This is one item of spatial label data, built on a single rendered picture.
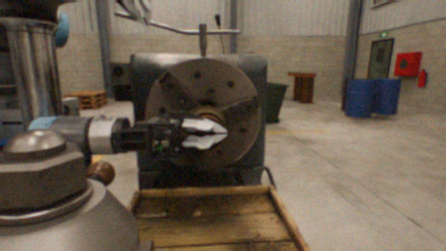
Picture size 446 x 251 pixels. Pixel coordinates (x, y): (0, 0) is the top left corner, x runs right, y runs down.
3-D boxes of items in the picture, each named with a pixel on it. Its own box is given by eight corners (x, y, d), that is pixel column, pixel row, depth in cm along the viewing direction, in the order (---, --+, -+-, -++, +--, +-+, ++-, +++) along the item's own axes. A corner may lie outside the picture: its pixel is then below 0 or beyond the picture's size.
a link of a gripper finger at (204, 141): (228, 154, 50) (180, 154, 49) (226, 145, 56) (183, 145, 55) (229, 138, 49) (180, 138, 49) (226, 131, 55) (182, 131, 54)
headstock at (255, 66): (158, 129, 145) (153, 58, 137) (241, 127, 149) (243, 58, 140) (128, 171, 88) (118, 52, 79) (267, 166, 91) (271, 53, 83)
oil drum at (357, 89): (338, 114, 675) (342, 80, 655) (360, 113, 681) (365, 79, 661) (352, 118, 617) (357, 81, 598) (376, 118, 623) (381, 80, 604)
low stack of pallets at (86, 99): (81, 104, 845) (79, 91, 835) (109, 104, 857) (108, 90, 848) (63, 111, 724) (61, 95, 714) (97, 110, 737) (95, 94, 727)
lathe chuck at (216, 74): (154, 160, 81) (148, 57, 74) (253, 158, 83) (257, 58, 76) (148, 172, 72) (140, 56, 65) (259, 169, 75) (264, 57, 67)
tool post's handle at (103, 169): (94, 181, 20) (91, 157, 20) (119, 180, 20) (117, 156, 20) (63, 213, 16) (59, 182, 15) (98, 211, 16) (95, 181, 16)
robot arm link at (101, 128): (106, 148, 55) (103, 111, 53) (127, 147, 55) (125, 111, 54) (91, 160, 48) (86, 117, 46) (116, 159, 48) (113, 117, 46)
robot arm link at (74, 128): (51, 152, 54) (45, 112, 53) (106, 151, 55) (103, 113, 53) (25, 166, 47) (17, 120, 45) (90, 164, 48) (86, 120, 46)
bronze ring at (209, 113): (185, 102, 62) (185, 114, 53) (224, 103, 63) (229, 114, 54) (186, 137, 65) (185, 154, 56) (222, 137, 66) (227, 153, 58)
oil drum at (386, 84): (364, 111, 713) (368, 79, 693) (385, 111, 719) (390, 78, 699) (379, 115, 655) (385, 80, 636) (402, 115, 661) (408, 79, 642)
